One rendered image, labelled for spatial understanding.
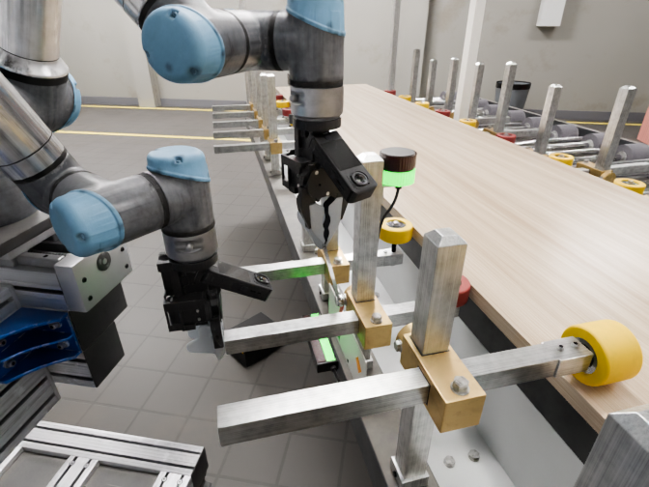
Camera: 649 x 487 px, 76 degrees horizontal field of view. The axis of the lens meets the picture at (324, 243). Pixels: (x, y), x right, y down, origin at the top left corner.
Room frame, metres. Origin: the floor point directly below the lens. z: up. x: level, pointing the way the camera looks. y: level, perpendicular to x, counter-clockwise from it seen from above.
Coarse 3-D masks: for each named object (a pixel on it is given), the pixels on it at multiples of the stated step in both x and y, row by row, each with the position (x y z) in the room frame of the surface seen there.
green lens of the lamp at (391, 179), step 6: (414, 168) 0.65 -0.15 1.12; (384, 174) 0.64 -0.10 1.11; (390, 174) 0.63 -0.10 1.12; (396, 174) 0.63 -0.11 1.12; (402, 174) 0.63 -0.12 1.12; (408, 174) 0.63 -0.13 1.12; (414, 174) 0.65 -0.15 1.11; (384, 180) 0.63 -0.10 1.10; (390, 180) 0.63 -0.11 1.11; (396, 180) 0.63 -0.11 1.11; (402, 180) 0.63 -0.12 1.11; (408, 180) 0.63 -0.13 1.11
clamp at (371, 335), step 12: (348, 288) 0.68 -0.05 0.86; (348, 300) 0.65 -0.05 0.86; (360, 312) 0.59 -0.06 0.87; (372, 312) 0.59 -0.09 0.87; (384, 312) 0.59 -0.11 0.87; (360, 324) 0.57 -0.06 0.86; (372, 324) 0.56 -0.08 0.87; (384, 324) 0.56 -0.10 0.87; (360, 336) 0.57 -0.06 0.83; (372, 336) 0.55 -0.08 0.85; (384, 336) 0.56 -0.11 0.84; (372, 348) 0.55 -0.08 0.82
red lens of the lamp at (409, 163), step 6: (384, 156) 0.64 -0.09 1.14; (414, 156) 0.64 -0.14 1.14; (384, 162) 0.64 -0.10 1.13; (390, 162) 0.63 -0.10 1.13; (396, 162) 0.63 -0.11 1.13; (402, 162) 0.63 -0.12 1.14; (408, 162) 0.63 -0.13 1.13; (414, 162) 0.64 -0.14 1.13; (384, 168) 0.64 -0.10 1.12; (390, 168) 0.63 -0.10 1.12; (396, 168) 0.63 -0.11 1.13; (402, 168) 0.63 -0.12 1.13; (408, 168) 0.63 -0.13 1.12
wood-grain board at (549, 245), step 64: (384, 128) 1.90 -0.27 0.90; (448, 128) 1.90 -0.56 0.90; (384, 192) 1.10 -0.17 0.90; (448, 192) 1.10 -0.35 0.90; (512, 192) 1.10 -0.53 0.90; (576, 192) 1.10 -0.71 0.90; (512, 256) 0.74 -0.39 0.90; (576, 256) 0.74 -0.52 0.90; (640, 256) 0.74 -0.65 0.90; (512, 320) 0.53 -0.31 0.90; (576, 320) 0.53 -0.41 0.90; (640, 320) 0.53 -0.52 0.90; (576, 384) 0.40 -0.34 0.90; (640, 384) 0.40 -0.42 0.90
